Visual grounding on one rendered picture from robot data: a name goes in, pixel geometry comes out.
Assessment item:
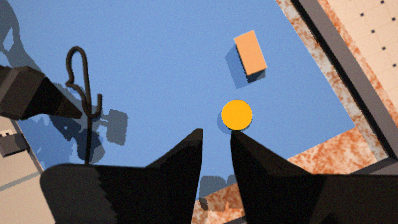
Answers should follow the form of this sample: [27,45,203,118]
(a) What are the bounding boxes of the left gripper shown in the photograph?
[0,65,83,121]

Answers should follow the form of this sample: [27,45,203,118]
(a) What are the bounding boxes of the black box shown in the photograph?
[0,133,28,158]

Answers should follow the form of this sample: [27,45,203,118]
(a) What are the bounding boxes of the brown wooden block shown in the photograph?
[234,30,267,76]

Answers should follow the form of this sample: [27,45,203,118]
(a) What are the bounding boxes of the blue mat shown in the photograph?
[0,0,356,201]

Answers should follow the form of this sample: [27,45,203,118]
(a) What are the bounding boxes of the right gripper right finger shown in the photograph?
[230,130,398,224]

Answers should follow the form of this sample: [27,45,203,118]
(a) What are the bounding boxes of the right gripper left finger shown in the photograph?
[39,128,203,224]

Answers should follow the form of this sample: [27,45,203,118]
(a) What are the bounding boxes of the dark brown rope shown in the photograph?
[65,46,102,164]

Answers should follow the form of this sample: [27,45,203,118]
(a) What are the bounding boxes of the orange disc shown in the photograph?
[222,100,252,130]

